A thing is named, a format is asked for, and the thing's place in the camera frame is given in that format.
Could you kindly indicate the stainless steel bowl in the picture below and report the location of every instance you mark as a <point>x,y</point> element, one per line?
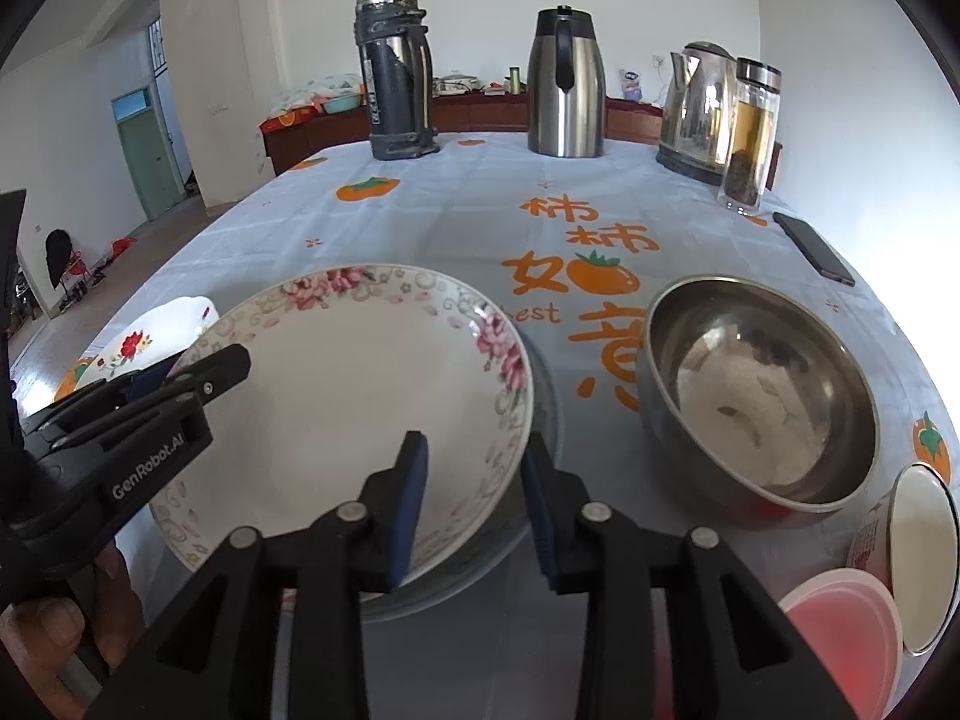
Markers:
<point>750,405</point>

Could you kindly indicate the white plate with red flowers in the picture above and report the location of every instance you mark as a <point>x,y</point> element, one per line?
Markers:
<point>127,349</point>

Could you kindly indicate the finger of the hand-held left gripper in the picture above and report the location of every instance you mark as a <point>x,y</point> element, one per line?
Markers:
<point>154,379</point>
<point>217,369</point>

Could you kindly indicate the brown wooden sideboard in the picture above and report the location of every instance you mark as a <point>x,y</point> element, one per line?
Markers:
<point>480,114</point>

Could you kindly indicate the white mesh food cover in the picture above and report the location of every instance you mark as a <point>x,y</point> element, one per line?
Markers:
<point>311,88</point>

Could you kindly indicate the black chair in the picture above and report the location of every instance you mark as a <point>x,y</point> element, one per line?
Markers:
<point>56,255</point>

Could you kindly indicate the orange patterned cloth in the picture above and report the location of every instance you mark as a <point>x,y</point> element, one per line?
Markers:
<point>289,118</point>

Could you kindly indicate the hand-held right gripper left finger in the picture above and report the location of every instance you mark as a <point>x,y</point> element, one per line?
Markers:
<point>411,502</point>

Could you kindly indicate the red floor item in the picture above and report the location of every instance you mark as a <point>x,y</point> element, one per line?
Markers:
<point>124,244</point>

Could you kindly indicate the white enamel bowl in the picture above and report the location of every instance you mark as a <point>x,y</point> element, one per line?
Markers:
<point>919,555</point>

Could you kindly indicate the glass tea bottle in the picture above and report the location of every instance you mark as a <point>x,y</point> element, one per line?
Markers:
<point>750,135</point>

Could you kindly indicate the steel electric kettle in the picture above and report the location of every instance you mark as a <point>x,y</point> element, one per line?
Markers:
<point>694,120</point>

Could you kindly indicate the dark grey thermos flask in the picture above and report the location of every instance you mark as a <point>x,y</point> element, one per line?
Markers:
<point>394,90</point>

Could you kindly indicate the black smartphone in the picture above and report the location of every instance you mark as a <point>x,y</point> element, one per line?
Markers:
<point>814,247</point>

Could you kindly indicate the pink floral rim plate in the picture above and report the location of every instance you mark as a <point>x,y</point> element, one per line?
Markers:
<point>337,390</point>

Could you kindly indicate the person's left hand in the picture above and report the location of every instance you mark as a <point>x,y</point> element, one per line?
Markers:
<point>41,626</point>

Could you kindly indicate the persimmon print tablecloth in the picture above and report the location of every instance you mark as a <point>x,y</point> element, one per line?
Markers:
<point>450,202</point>

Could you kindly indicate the teal basin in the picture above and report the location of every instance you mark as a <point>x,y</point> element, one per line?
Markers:
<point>343,103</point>

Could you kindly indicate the red pink plastic bowl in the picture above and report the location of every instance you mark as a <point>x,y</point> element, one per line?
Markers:
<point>840,637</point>

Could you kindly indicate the white jar with blue print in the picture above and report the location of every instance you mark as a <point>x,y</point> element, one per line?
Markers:
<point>634,84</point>

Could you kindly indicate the pale grey plate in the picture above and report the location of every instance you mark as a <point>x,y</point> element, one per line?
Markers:
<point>487,564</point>

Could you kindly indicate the green door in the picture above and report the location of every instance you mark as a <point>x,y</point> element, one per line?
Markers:
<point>146,165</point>

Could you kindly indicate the green cup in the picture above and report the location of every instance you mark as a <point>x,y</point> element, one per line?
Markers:
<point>515,79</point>

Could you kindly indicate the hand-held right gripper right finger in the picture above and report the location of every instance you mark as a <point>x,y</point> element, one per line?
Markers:
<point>536,499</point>

